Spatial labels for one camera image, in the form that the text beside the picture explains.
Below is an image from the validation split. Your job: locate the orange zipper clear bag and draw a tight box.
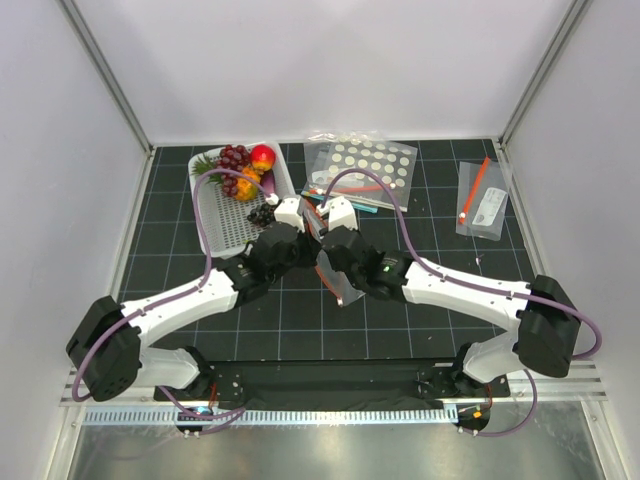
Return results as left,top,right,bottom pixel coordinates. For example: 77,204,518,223
303,198,365,307

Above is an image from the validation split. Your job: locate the dark black grape bunch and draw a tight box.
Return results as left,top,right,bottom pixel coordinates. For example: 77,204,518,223
247,203,276,228

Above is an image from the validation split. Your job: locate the orange toy pineapple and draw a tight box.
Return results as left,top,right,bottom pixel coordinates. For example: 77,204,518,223
191,158,261,202

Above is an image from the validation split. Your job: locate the red yellow apple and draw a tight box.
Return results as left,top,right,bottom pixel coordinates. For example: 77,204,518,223
250,144,277,174

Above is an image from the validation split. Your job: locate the red grape bunch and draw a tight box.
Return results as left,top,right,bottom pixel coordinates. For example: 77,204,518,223
217,144,250,197

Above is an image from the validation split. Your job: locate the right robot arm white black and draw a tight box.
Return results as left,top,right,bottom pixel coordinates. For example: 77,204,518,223
321,226,581,397

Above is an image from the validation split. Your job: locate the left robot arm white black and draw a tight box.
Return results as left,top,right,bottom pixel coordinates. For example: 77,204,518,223
66,222,320,402

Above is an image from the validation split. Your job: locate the blue zipper clear bag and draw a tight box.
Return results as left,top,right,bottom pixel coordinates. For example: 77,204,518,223
301,190,378,214

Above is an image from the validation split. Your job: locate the polka dot zip bag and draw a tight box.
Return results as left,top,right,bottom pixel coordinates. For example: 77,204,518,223
303,131,418,212

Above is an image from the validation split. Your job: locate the right orange zipper bag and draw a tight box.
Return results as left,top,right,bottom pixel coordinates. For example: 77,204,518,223
456,157,509,241

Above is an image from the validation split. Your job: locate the purple eggplant toy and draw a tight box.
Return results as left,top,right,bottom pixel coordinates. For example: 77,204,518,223
261,170,276,197

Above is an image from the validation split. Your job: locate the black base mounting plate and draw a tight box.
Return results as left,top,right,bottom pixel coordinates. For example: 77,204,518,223
153,357,511,412

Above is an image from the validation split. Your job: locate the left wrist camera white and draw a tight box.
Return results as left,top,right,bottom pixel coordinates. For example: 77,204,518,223
274,196,305,232

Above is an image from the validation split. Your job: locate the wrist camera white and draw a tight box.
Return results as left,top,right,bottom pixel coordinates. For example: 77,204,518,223
274,196,305,232
317,196,358,231

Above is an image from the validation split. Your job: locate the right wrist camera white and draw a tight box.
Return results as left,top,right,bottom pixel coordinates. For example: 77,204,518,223
317,196,358,231

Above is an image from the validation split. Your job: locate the perforated metal cable rail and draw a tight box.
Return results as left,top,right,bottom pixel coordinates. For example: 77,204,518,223
82,405,458,427

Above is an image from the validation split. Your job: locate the left aluminium frame post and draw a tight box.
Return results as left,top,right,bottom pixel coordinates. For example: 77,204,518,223
56,0,152,154

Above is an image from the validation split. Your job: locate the aluminium frame post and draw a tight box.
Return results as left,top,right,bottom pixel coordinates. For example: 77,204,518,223
56,0,152,154
498,0,592,150

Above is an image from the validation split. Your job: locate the right aluminium frame post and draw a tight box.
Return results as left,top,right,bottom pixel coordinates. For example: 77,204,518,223
498,0,592,150

